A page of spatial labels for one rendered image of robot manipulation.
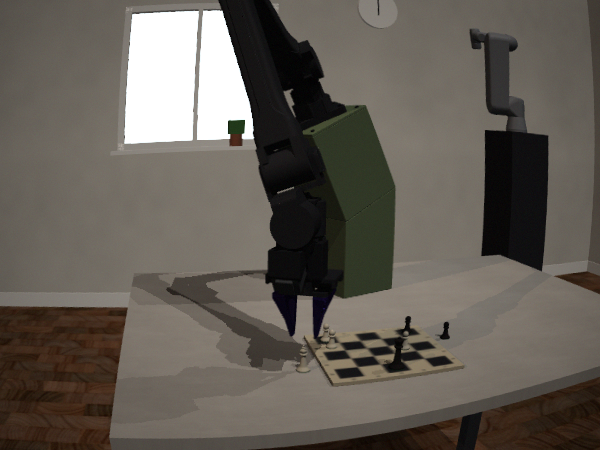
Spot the white pawn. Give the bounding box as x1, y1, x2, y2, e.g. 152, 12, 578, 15
326, 330, 337, 349
320, 324, 330, 342
401, 331, 410, 350

